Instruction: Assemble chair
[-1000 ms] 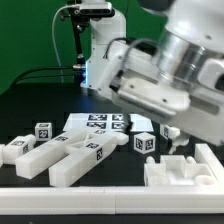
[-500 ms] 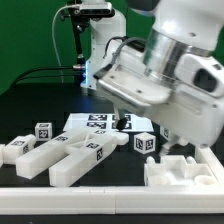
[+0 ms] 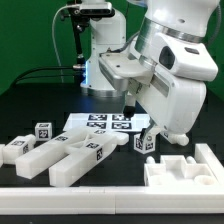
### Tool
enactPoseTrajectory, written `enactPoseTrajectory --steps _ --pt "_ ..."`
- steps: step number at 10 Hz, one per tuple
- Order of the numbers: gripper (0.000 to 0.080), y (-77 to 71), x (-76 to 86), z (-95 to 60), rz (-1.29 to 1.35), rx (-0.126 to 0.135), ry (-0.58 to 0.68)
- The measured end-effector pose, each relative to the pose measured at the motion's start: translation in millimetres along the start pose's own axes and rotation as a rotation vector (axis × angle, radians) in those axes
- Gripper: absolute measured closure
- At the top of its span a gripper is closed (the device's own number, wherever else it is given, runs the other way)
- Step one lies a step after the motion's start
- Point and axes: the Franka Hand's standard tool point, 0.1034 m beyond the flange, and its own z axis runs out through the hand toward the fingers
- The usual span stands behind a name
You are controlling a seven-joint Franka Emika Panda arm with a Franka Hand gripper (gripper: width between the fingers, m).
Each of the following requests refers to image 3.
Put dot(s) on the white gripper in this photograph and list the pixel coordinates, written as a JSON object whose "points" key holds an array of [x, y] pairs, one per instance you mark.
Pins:
{"points": [[173, 103]]}

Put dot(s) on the white chair seat part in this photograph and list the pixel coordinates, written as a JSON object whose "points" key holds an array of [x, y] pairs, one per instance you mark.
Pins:
{"points": [[176, 170]]}

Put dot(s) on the white cube nut with tag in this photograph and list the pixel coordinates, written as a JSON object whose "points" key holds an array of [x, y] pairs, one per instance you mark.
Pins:
{"points": [[146, 145]]}

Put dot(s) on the grey camera on stand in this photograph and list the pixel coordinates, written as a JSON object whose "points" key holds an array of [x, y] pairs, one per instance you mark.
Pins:
{"points": [[97, 10]]}

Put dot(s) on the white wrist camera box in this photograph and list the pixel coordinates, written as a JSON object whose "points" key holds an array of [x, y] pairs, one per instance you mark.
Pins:
{"points": [[191, 62]]}

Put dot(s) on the white tag sheet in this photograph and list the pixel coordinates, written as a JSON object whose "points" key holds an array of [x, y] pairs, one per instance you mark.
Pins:
{"points": [[107, 121]]}

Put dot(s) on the small white cube nut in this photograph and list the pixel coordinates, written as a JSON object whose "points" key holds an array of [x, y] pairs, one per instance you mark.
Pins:
{"points": [[43, 131]]}

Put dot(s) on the white chair back frame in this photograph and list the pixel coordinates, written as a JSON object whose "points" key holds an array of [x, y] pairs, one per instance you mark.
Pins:
{"points": [[70, 155]]}

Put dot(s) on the white L-shaped fence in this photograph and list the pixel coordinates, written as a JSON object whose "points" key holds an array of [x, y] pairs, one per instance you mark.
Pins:
{"points": [[120, 200]]}

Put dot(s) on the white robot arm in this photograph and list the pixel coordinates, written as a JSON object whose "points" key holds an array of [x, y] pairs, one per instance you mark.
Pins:
{"points": [[167, 22]]}

